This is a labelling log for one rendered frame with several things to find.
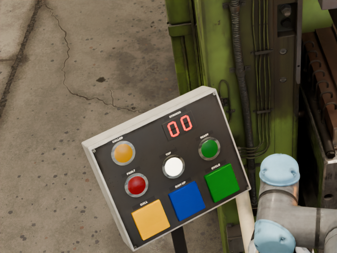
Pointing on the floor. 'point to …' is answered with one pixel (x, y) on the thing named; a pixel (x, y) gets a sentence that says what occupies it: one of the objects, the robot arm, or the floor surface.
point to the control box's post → (179, 240)
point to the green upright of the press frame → (278, 99)
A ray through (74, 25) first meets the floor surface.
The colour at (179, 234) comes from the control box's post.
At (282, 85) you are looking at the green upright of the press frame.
